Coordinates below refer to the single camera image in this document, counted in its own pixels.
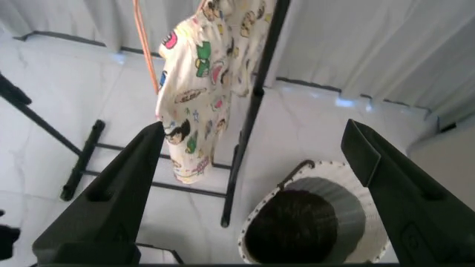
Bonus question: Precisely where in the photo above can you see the black clothes rack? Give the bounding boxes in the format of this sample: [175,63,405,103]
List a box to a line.
[0,0,291,228]

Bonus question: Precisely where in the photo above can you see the white curtain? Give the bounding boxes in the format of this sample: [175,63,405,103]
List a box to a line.
[0,0,475,131]

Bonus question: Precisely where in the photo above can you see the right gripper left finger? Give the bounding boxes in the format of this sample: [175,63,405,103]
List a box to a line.
[32,121,166,265]

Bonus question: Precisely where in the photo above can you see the cream printed shorts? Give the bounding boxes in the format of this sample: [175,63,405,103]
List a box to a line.
[154,0,278,185]

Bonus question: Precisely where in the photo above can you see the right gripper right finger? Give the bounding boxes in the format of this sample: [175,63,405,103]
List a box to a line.
[340,118,475,265]

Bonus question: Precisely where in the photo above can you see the white laundry basket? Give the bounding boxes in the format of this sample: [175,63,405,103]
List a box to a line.
[237,159,391,265]

